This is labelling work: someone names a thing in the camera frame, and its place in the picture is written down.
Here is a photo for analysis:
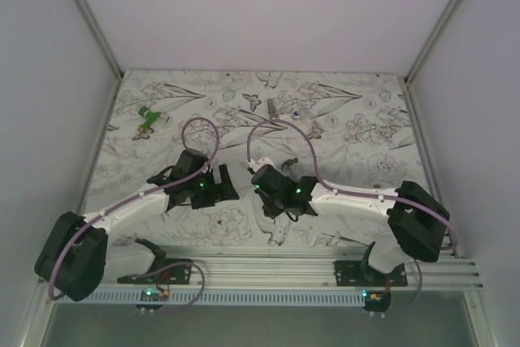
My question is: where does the green plastic connector part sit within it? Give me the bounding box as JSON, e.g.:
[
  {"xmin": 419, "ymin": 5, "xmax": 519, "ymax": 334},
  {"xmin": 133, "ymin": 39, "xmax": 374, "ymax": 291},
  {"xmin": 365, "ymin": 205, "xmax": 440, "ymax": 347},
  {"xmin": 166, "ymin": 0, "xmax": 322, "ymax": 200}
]
[{"xmin": 138, "ymin": 106, "xmax": 162, "ymax": 133}]

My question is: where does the small circuit board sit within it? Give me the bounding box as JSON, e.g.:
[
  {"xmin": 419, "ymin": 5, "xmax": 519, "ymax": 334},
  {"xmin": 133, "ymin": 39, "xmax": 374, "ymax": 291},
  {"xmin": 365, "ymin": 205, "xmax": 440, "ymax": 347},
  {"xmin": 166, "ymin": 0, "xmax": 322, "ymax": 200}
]
[
  {"xmin": 136, "ymin": 288, "xmax": 169, "ymax": 311},
  {"xmin": 362, "ymin": 291, "xmax": 392, "ymax": 313}
]

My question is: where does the left small circuit board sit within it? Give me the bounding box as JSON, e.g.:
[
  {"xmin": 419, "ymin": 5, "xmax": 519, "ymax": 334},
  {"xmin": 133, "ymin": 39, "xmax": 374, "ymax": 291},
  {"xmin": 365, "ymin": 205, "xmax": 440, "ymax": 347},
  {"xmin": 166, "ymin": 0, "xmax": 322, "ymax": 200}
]
[{"xmin": 136, "ymin": 288, "xmax": 169, "ymax": 311}]

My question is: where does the floral patterned table mat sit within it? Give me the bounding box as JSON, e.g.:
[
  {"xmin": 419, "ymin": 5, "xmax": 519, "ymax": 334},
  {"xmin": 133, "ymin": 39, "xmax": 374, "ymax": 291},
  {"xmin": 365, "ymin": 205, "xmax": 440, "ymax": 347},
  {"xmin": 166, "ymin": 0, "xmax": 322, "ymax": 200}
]
[{"xmin": 85, "ymin": 71, "xmax": 427, "ymax": 247}]

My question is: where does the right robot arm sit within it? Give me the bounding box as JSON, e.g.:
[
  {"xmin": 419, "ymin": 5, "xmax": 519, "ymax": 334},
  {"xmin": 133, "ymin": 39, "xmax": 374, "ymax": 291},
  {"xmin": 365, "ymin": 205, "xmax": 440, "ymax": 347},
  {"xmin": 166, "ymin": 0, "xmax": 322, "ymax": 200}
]
[{"xmin": 251, "ymin": 164, "xmax": 450, "ymax": 286}]

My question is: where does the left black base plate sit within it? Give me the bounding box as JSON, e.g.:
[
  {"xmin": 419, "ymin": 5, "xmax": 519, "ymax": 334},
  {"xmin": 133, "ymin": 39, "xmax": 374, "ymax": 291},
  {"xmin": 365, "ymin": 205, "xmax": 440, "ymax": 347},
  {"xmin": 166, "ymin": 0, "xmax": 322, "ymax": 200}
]
[{"xmin": 116, "ymin": 258, "xmax": 192, "ymax": 286}]

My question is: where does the black handled hammer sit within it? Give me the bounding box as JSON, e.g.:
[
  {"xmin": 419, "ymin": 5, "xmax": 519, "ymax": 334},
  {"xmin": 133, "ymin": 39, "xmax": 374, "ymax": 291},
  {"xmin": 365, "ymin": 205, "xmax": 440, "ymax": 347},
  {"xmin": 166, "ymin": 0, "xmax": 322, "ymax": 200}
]
[{"xmin": 280, "ymin": 158, "xmax": 299, "ymax": 171}]

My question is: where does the right small circuit board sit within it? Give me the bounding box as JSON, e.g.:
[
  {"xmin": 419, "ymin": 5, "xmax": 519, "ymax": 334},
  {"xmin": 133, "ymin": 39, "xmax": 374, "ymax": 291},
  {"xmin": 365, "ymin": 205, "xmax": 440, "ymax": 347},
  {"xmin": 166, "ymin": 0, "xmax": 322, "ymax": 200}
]
[{"xmin": 362, "ymin": 291, "xmax": 392, "ymax": 313}]

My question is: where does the white slotted cable duct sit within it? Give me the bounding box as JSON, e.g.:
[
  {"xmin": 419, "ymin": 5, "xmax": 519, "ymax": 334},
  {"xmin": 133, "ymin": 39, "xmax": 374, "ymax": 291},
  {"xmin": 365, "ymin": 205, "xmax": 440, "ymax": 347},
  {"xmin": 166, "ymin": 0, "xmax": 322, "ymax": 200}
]
[{"xmin": 83, "ymin": 288, "xmax": 364, "ymax": 307}]

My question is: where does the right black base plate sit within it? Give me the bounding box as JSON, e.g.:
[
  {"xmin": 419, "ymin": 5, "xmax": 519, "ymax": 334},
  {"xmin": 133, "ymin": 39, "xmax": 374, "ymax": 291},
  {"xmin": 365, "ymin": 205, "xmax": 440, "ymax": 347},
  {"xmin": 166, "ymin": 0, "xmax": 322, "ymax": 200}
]
[{"xmin": 333, "ymin": 260, "xmax": 408, "ymax": 288}]

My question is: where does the grey metal bracket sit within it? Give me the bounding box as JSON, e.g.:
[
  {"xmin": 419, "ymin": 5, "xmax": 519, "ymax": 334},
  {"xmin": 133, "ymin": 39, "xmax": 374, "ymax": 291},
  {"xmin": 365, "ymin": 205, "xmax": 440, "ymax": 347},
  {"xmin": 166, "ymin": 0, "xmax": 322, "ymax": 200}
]
[{"xmin": 266, "ymin": 98, "xmax": 280, "ymax": 120}]

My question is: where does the aluminium front rail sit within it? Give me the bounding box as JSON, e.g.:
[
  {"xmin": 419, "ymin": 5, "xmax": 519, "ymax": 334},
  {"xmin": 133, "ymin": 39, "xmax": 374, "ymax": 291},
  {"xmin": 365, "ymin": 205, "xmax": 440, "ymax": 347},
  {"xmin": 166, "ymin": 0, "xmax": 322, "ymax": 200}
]
[{"xmin": 38, "ymin": 252, "xmax": 484, "ymax": 289}]

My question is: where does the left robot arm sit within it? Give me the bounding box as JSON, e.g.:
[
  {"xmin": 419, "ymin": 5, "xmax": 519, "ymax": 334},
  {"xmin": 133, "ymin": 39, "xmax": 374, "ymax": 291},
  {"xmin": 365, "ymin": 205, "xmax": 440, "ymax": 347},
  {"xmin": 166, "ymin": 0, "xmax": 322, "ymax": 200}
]
[{"xmin": 34, "ymin": 149, "xmax": 239, "ymax": 301}]

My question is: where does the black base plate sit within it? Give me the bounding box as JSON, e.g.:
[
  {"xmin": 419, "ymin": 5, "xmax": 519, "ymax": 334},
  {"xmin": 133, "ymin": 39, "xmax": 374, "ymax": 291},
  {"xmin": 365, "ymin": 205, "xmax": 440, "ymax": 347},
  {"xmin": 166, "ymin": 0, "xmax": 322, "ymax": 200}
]
[
  {"xmin": 116, "ymin": 258, "xmax": 192, "ymax": 286},
  {"xmin": 333, "ymin": 260, "xmax": 408, "ymax": 288}
]

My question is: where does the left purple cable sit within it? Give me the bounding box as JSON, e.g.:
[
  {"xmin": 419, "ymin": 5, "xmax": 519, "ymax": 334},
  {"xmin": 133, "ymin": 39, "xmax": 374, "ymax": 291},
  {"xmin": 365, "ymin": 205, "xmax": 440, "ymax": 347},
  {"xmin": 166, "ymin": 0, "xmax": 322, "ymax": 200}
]
[{"xmin": 47, "ymin": 117, "xmax": 223, "ymax": 316}]

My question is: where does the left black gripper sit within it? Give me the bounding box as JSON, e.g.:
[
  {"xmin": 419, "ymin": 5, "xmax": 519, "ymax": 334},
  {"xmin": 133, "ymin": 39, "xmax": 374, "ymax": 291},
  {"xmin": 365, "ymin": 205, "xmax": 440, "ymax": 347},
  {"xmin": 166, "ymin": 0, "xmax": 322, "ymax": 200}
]
[{"xmin": 187, "ymin": 164, "xmax": 238, "ymax": 210}]

